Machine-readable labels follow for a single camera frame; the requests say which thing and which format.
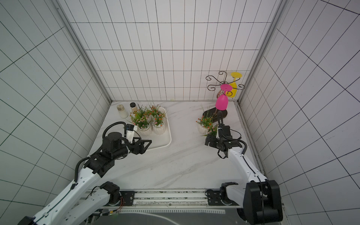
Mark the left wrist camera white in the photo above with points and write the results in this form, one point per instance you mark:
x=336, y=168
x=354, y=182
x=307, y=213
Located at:
x=130, y=132

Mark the potted gypsophila red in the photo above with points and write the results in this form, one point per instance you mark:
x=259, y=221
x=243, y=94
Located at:
x=144, y=111

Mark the white-lid spice jar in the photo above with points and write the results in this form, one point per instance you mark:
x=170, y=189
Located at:
x=122, y=111

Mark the white storage tray box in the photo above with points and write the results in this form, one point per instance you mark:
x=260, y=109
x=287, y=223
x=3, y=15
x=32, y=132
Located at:
x=159, y=141

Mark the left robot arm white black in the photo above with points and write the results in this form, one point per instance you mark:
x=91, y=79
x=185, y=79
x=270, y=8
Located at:
x=89, y=170

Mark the yellow wine glass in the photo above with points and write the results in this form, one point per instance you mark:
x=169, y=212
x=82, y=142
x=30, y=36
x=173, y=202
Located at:
x=236, y=76

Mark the black metal glass rack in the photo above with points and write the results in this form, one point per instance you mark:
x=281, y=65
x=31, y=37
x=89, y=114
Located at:
x=213, y=87

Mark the black-lid spice jar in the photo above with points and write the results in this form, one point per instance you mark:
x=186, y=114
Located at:
x=133, y=107

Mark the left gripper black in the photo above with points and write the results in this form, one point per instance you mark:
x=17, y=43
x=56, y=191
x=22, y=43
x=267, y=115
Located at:
x=142, y=149

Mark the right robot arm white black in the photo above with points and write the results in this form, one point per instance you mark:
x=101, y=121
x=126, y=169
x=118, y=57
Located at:
x=254, y=180

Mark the potted gypsophila pink centre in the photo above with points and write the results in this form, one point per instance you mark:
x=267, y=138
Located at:
x=144, y=124

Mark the potted gypsophila red-orange front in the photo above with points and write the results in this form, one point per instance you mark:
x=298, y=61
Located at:
x=156, y=111

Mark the pink wine glass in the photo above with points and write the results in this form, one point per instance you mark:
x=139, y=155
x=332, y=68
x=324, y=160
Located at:
x=222, y=99

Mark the potted gypsophila small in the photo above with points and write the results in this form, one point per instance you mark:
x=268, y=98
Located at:
x=159, y=126

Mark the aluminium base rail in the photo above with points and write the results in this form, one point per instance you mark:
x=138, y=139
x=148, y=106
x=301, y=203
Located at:
x=201, y=198

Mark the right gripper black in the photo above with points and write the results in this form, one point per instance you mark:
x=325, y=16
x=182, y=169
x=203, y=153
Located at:
x=215, y=140

